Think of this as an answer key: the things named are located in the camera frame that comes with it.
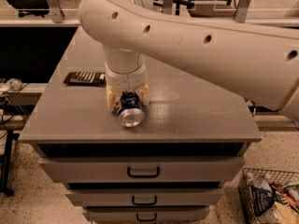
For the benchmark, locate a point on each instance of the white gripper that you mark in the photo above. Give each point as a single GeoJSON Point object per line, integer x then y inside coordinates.
{"type": "Point", "coordinates": [126, 79]}

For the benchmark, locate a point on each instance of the blue pepsi can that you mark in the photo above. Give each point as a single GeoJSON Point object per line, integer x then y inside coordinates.
{"type": "Point", "coordinates": [129, 111]}

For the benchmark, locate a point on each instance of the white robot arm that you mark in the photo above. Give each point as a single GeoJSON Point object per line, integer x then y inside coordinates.
{"type": "Point", "coordinates": [260, 63]}

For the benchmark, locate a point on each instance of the dark snack bar packet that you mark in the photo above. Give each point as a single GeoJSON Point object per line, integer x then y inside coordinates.
{"type": "Point", "coordinates": [95, 79]}

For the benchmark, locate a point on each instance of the grey drawer cabinet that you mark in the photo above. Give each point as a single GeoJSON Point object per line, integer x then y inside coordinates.
{"type": "Point", "coordinates": [186, 117]}

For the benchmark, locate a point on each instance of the black office chair centre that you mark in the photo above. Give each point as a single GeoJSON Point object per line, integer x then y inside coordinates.
{"type": "Point", "coordinates": [172, 6]}

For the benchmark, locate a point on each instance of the crumpled plastic wrap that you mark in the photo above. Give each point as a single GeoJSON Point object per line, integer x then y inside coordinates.
{"type": "Point", "coordinates": [14, 84]}

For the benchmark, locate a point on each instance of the black stand left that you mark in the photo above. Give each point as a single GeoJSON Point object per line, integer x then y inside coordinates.
{"type": "Point", "coordinates": [5, 163]}

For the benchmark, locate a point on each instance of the blue chip bag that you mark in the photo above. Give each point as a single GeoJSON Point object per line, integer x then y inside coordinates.
{"type": "Point", "coordinates": [263, 199]}

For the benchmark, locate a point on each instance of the red snack bag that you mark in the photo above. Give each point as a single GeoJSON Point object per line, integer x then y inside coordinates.
{"type": "Point", "coordinates": [282, 195]}

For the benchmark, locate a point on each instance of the yellow snack bag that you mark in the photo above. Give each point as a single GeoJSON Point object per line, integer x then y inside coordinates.
{"type": "Point", "coordinates": [285, 215]}

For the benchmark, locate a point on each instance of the top drawer with black handle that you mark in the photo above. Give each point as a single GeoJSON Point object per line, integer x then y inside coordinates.
{"type": "Point", "coordinates": [141, 169]}

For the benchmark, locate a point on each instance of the drawer with black handle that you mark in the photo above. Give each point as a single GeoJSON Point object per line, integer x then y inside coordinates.
{"type": "Point", "coordinates": [143, 197]}
{"type": "Point", "coordinates": [146, 214]}
{"type": "Point", "coordinates": [141, 169]}

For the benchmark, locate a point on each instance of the middle drawer with black handle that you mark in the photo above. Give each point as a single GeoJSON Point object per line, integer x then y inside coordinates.
{"type": "Point", "coordinates": [143, 197]}

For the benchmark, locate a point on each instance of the bottom drawer with black handle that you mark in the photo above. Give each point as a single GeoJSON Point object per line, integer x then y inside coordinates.
{"type": "Point", "coordinates": [146, 214]}

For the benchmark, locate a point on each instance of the wire basket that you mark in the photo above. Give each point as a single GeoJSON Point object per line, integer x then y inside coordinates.
{"type": "Point", "coordinates": [262, 178]}

